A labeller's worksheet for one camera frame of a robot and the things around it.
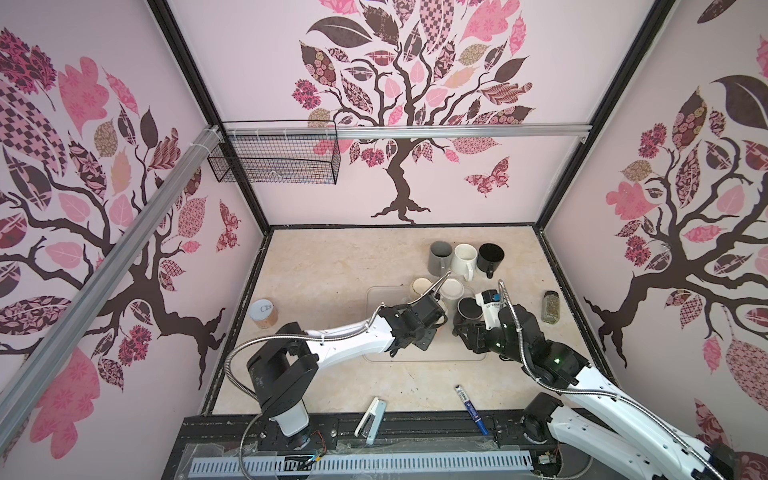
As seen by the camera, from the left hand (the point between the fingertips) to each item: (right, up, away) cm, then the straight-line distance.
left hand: (422, 332), depth 84 cm
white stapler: (-14, -20, -10) cm, 26 cm away
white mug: (+17, +20, +18) cm, 32 cm away
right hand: (+9, +4, -8) cm, 13 cm away
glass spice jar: (+42, +6, +9) cm, 43 cm away
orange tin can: (-48, +4, +6) cm, 49 cm away
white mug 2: (+10, +10, +8) cm, 17 cm away
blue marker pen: (+12, -18, -8) cm, 23 cm away
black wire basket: (-46, +56, +11) cm, 73 cm away
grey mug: (+7, +21, +14) cm, 26 cm away
